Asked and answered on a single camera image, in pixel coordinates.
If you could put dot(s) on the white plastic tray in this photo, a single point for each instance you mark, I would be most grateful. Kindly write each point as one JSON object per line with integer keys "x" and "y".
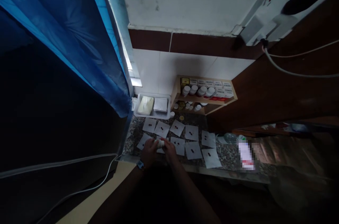
{"x": 140, "y": 116}

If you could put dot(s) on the wooden shelf with medicine bottles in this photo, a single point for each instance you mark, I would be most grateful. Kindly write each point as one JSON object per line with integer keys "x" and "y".
{"x": 204, "y": 94}

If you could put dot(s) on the tiny white bottle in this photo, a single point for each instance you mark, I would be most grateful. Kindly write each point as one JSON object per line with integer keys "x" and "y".
{"x": 172, "y": 114}

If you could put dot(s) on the clear plastic bottle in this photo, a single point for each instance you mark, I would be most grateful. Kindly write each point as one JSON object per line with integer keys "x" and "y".
{"x": 230, "y": 137}

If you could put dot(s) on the person's right hand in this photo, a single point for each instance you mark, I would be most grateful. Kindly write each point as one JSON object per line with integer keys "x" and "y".
{"x": 170, "y": 151}

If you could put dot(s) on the group of white paper squares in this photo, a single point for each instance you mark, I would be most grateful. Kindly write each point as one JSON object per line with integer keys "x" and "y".
{"x": 191, "y": 132}

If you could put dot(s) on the metal window frame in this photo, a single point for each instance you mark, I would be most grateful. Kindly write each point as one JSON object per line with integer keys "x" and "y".
{"x": 119, "y": 31}

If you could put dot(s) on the person's left hand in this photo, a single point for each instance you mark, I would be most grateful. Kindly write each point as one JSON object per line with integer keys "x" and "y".
{"x": 148, "y": 154}

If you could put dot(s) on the blue curtain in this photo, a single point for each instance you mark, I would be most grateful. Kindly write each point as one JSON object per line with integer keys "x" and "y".
{"x": 66, "y": 28}

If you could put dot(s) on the cream tissue pack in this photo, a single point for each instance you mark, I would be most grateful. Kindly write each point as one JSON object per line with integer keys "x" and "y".
{"x": 146, "y": 105}

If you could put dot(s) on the stack of white paper sheets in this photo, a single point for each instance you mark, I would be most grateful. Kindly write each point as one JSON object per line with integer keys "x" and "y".
{"x": 161, "y": 104}

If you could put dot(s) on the white wall socket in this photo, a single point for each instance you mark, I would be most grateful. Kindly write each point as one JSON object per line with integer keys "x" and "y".
{"x": 260, "y": 29}

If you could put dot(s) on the white carton with red stripe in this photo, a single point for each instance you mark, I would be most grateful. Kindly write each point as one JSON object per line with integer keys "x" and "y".
{"x": 245, "y": 155}

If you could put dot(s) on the small white pill bottle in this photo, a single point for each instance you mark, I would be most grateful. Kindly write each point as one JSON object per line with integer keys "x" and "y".
{"x": 160, "y": 143}

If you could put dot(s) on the person's left fingers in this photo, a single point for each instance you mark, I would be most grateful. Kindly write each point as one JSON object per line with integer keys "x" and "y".
{"x": 153, "y": 142}

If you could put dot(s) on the person's right fingers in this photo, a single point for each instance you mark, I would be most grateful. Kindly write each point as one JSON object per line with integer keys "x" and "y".
{"x": 166, "y": 143}

